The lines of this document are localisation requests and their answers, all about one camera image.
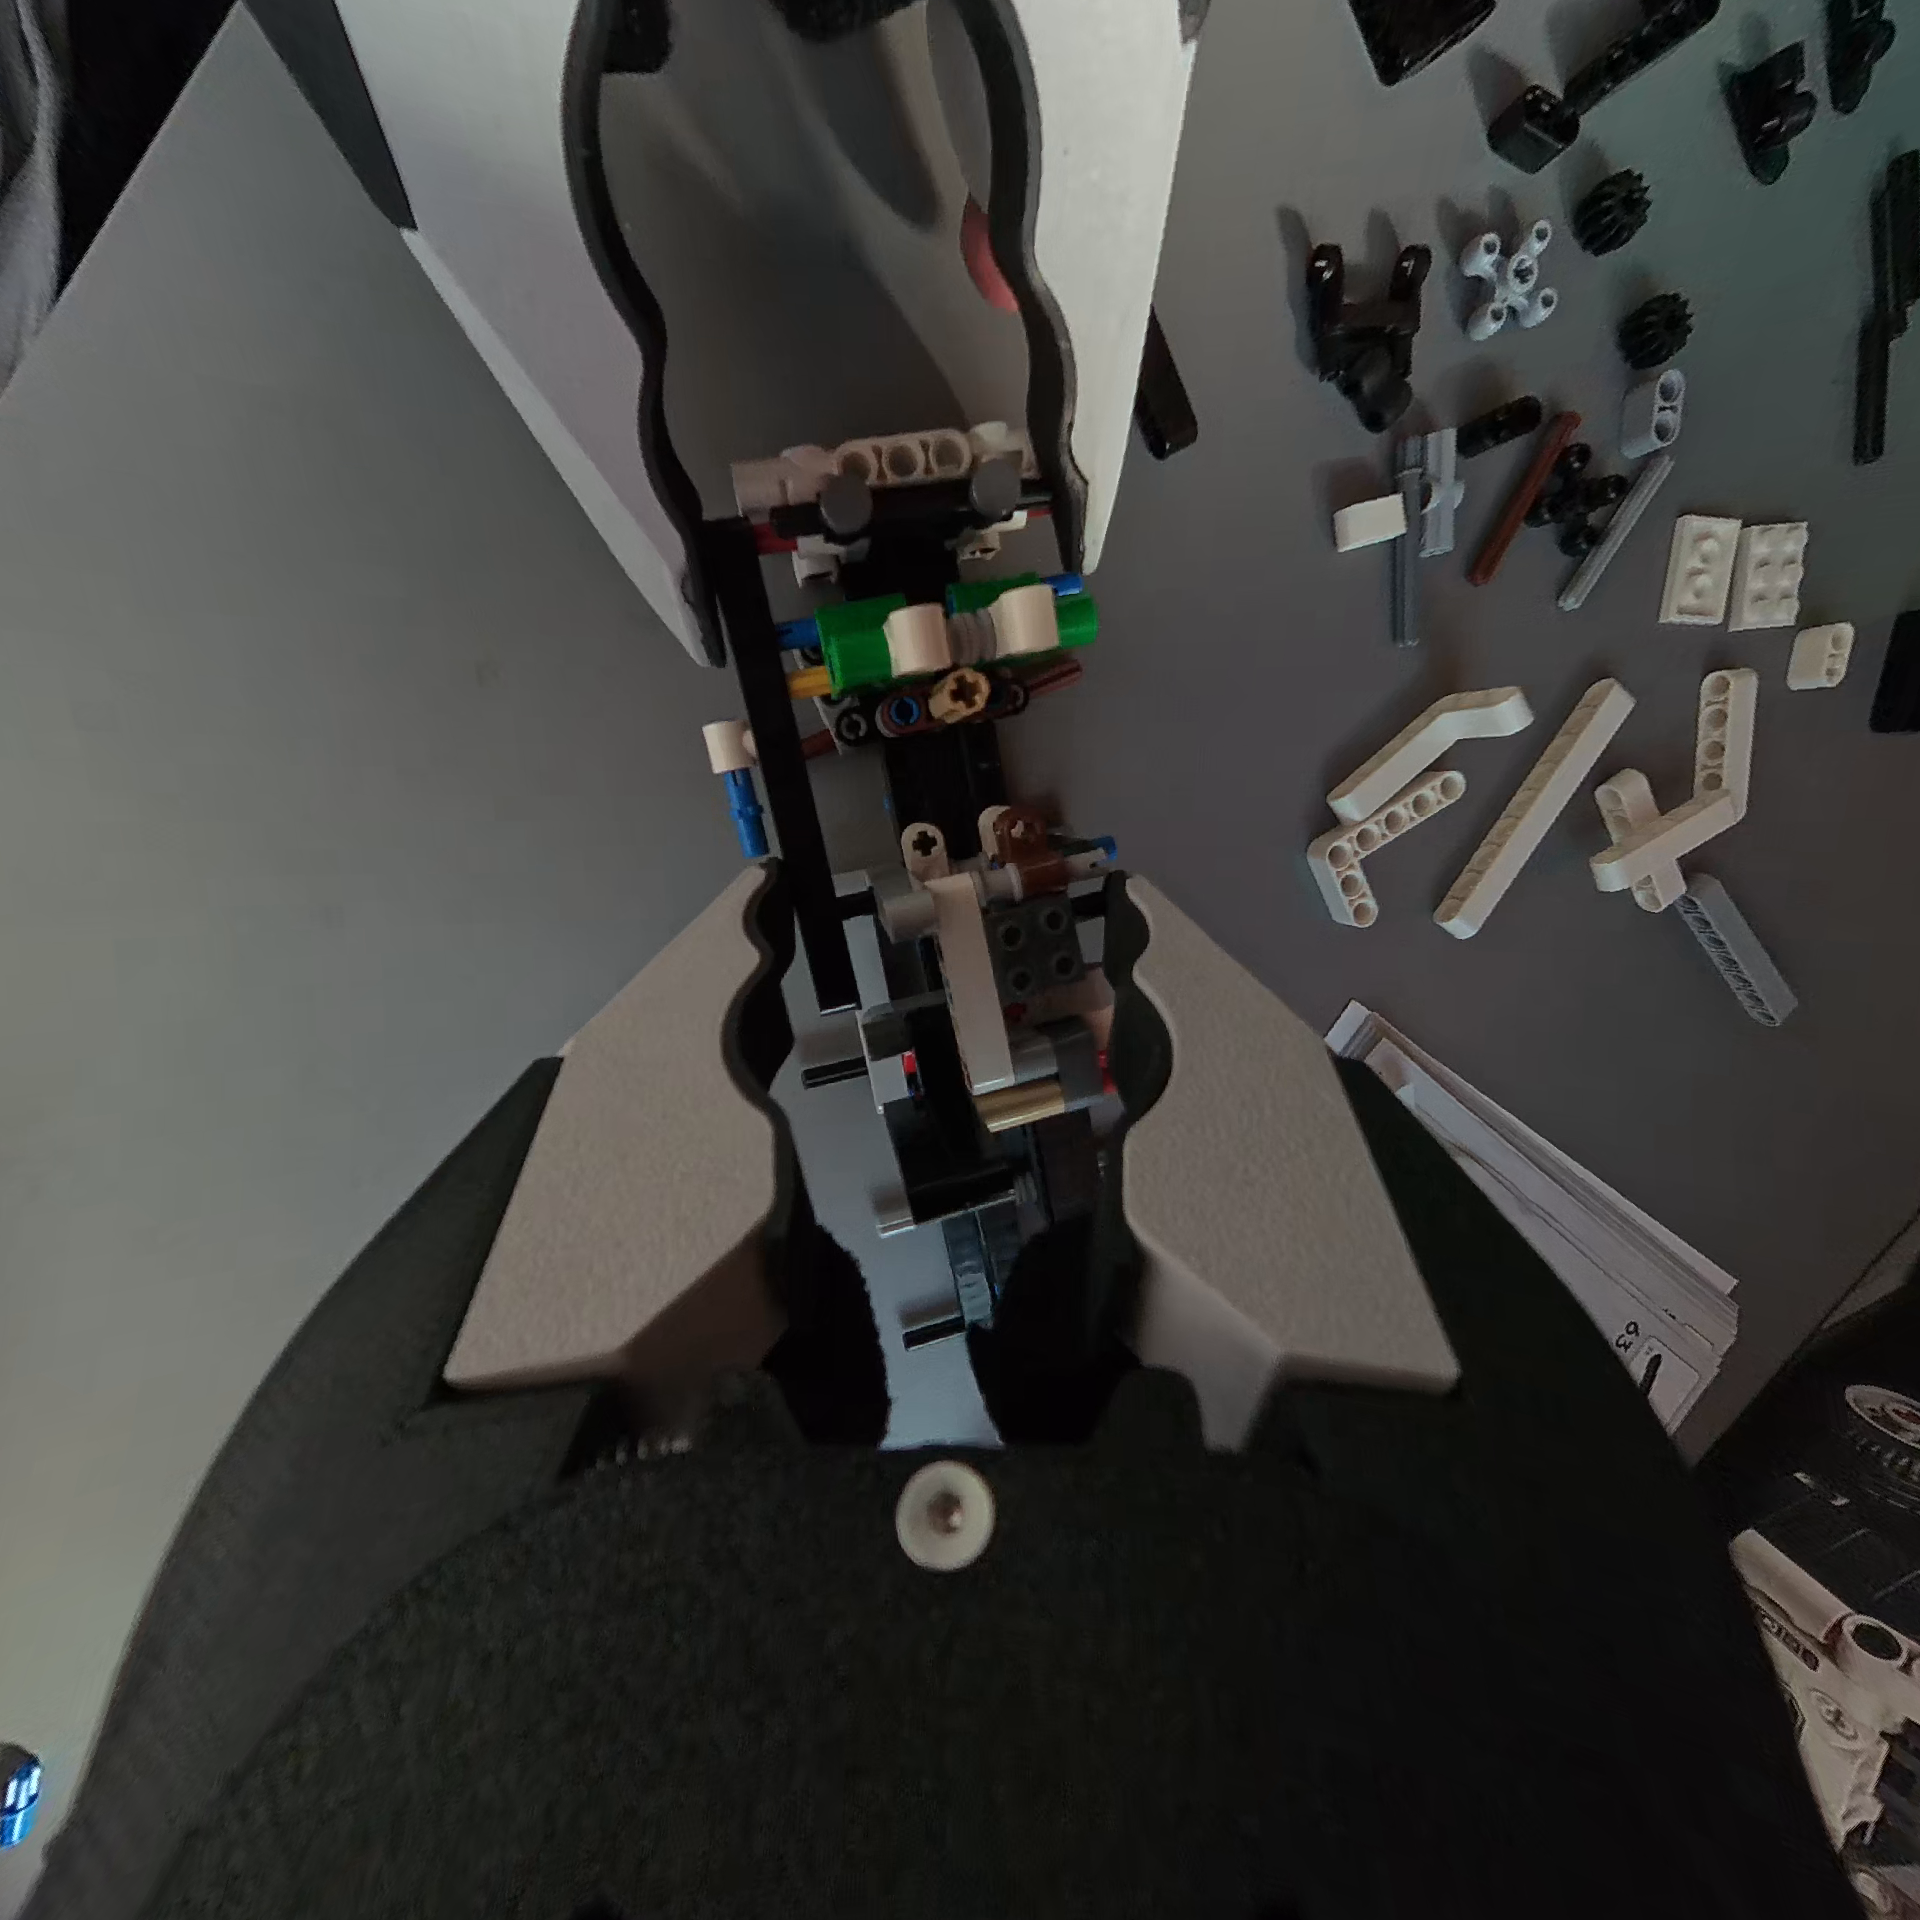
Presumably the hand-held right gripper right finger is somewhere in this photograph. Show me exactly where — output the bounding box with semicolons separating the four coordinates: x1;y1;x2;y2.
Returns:
1104;874;1464;1453

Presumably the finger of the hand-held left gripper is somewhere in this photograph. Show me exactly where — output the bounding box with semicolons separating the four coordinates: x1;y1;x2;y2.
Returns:
336;0;728;671
957;0;1197;579

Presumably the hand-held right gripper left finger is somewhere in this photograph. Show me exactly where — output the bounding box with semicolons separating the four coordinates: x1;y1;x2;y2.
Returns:
439;865;807;1396

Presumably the partly built lego vehicle chassis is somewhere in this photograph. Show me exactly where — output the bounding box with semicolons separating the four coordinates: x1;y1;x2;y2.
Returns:
702;420;1142;1353

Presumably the black short lego beam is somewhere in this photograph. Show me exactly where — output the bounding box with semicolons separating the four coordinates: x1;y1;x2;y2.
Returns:
1130;307;1203;458

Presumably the black forked lego piece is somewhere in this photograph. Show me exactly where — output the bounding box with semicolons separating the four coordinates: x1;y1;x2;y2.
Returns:
1303;239;1432;435

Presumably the white L-shaped lego beam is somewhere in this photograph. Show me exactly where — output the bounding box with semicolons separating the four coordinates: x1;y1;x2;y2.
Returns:
1306;769;1469;923

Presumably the black lego panel piece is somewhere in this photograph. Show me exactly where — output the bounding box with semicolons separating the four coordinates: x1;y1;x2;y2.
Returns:
1344;0;1501;87

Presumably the light grey cross lego connector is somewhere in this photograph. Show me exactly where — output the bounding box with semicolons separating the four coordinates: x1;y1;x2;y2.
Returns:
1455;221;1560;345

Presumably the black stubby lego connector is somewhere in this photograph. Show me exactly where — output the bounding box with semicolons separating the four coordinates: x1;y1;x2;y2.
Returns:
1488;85;1581;165

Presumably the white long straight lego beam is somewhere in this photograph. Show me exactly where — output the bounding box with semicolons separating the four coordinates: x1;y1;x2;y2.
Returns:
1430;674;1637;943

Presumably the white bent lego beam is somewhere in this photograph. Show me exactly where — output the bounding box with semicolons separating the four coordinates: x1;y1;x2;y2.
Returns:
1327;685;1536;825

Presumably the grey holed lego beam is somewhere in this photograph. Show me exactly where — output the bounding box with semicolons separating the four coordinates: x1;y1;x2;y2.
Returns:
1668;874;1800;1028

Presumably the white short lego beam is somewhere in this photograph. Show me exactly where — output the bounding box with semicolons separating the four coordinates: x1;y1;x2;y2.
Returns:
1594;769;1683;911

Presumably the reddish brown lego axle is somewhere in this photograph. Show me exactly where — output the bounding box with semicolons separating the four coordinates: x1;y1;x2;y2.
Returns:
1468;411;1586;586

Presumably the black holed lego beam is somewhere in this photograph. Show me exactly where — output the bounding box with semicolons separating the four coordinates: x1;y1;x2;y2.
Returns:
1559;0;1723;121

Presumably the black knobbly lego connector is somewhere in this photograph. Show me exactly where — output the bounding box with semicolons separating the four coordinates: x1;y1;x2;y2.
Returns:
1528;446;1635;549

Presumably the white angled lego beam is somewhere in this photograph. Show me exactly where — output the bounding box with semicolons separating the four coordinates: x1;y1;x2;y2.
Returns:
1586;663;1759;898

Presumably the printed lego set box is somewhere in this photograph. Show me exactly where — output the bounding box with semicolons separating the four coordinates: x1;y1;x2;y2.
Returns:
1687;1276;1920;1920

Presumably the white lego plate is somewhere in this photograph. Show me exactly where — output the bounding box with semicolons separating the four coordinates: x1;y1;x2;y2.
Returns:
1658;513;1744;623
1725;518;1812;633

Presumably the black long thin lego beam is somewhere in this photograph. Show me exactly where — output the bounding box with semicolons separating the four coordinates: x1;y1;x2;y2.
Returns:
1852;147;1920;467

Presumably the paper instruction booklet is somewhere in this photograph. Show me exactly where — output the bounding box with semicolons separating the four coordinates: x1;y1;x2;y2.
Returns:
1319;997;1744;1433

